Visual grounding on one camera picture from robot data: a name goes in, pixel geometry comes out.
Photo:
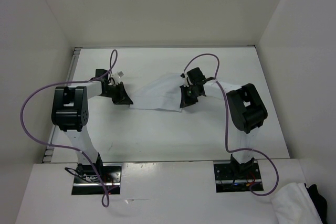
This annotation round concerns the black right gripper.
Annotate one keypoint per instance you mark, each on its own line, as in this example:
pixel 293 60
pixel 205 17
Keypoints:
pixel 186 101

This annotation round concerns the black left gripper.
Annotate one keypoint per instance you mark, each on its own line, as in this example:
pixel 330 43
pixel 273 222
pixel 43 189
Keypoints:
pixel 123 97

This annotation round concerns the white skirt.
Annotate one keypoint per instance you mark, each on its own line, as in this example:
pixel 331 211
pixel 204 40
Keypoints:
pixel 162 94

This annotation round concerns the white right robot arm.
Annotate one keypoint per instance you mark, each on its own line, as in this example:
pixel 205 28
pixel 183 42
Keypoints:
pixel 245 108

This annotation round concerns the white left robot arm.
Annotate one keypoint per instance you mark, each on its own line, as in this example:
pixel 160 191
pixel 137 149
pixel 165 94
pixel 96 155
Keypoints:
pixel 70 112

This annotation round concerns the white cloth pile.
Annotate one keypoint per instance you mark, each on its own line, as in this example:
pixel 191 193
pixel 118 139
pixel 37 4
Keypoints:
pixel 292 204

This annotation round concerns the black cloth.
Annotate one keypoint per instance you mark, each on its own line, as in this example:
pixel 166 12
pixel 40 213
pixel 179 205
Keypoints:
pixel 319 202

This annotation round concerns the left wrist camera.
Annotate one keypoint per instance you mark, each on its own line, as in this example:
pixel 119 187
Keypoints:
pixel 115 78

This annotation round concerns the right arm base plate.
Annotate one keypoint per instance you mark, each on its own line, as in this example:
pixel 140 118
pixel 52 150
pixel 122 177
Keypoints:
pixel 226 181

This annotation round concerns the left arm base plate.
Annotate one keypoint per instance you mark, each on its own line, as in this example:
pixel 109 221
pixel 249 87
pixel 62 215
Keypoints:
pixel 89 184

